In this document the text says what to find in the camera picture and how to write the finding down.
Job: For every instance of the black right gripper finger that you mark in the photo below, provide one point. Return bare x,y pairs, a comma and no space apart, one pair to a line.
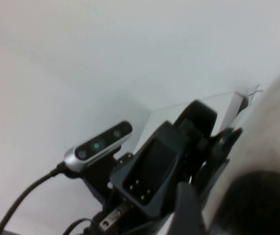
189,215

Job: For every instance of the stainless steel pot lid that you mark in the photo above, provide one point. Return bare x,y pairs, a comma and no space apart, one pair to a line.
264,134

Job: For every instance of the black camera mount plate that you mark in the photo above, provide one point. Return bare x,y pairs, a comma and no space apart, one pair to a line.
98,181

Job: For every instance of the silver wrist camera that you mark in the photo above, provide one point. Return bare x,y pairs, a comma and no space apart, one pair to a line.
96,147

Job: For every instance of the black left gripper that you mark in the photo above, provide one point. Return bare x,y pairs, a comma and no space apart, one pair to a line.
135,225

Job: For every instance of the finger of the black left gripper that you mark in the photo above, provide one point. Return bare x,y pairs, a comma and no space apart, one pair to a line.
203,115

